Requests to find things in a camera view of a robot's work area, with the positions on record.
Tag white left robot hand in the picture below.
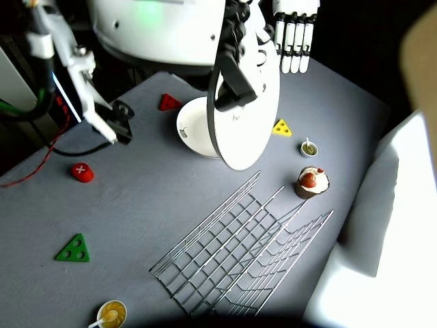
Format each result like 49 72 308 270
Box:
272 0 321 74

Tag white plate single leaf print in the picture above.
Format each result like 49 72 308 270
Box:
206 5 282 172

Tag white plate two leaf prints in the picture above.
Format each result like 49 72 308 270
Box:
176 96 221 159

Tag yellow triangle block with holes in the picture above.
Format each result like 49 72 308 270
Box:
272 118 294 137

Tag small white ceramic cup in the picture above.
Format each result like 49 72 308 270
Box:
300 140 320 159

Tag tan blurred object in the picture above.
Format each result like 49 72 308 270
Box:
398 3 437 113

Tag red triangle block with holes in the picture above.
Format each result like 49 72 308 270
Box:
158 93 183 112

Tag cupcake with cream and strawberry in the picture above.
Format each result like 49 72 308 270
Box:
294 165 331 200

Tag white blurred panel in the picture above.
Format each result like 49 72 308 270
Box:
302 109 437 328

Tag white light strip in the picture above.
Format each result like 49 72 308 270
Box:
51 70 83 123

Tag red cylinder block white cross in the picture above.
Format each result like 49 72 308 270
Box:
70 162 95 184

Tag white background panel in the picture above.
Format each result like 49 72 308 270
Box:
0 47 38 111

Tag green triangle block with holes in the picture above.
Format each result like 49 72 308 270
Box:
55 233 91 263

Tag yellow dessert cup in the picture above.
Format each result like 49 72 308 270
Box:
96 299 128 328

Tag white plastic spoon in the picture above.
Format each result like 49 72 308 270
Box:
87 310 119 328

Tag chrome wire dish rack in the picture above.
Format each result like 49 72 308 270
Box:
149 169 335 318

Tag red wire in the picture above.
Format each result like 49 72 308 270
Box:
0 95 73 188

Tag black cable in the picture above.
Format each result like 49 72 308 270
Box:
46 140 115 157

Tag green cable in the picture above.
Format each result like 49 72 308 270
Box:
0 87 57 121

